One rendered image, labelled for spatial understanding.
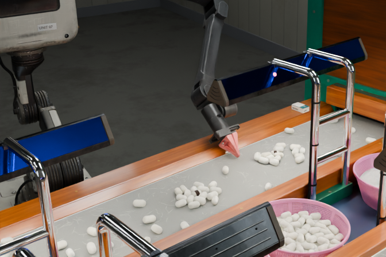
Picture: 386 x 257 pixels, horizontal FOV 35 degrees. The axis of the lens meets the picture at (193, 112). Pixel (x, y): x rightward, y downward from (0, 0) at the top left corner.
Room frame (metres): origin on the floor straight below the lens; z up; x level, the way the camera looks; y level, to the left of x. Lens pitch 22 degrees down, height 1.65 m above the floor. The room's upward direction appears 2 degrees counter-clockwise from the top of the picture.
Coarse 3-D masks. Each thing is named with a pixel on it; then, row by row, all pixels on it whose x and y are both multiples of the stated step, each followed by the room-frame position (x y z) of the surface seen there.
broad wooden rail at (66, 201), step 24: (264, 120) 2.09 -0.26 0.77; (288, 120) 2.09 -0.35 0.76; (192, 144) 1.91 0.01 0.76; (216, 144) 1.90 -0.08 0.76; (240, 144) 1.92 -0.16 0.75; (120, 168) 1.75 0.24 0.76; (144, 168) 1.74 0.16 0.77; (168, 168) 1.75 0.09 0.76; (72, 192) 1.60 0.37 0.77; (96, 192) 1.60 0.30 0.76; (120, 192) 1.62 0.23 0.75; (0, 216) 1.48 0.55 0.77; (24, 216) 1.47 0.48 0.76; (0, 240) 1.39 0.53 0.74
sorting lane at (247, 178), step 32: (320, 128) 2.05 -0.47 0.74; (224, 160) 1.82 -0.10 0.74; (288, 160) 1.80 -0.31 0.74; (128, 192) 1.63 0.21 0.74; (160, 192) 1.62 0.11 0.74; (224, 192) 1.61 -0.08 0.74; (256, 192) 1.60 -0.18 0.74; (64, 224) 1.46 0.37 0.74; (128, 224) 1.45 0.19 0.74; (160, 224) 1.44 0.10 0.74; (192, 224) 1.44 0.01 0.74; (64, 256) 1.31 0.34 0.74; (96, 256) 1.31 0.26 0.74
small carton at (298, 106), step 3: (294, 105) 2.18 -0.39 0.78; (297, 105) 2.18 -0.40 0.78; (300, 105) 2.18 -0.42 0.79; (303, 105) 2.18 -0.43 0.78; (306, 105) 2.18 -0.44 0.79; (294, 108) 2.18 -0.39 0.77; (297, 108) 2.17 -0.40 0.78; (300, 108) 2.15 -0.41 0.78; (303, 108) 2.15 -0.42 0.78; (306, 108) 2.16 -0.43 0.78; (300, 111) 2.15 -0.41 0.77; (303, 111) 2.15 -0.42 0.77; (306, 111) 2.16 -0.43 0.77
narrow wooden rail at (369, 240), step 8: (384, 224) 1.36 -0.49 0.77; (368, 232) 1.33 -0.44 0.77; (376, 232) 1.33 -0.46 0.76; (384, 232) 1.32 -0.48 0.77; (352, 240) 1.29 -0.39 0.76; (360, 240) 1.29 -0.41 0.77; (368, 240) 1.29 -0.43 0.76; (376, 240) 1.29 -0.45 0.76; (384, 240) 1.29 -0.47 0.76; (344, 248) 1.26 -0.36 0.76; (352, 248) 1.26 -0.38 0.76; (360, 248) 1.26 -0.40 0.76; (368, 248) 1.26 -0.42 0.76; (376, 248) 1.27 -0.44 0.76; (328, 256) 1.23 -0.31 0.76; (336, 256) 1.23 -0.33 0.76; (344, 256) 1.23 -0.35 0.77; (352, 256) 1.23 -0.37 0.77; (360, 256) 1.23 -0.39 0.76; (368, 256) 1.25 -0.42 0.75
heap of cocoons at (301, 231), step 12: (288, 216) 1.47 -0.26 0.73; (300, 216) 1.47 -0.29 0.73; (312, 216) 1.45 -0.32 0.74; (288, 228) 1.39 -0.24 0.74; (300, 228) 1.42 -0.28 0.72; (312, 228) 1.39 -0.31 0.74; (324, 228) 1.40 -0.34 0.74; (336, 228) 1.38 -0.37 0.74; (288, 240) 1.34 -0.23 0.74; (300, 240) 1.34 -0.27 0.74; (312, 240) 1.34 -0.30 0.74; (324, 240) 1.33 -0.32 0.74; (336, 240) 1.33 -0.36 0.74
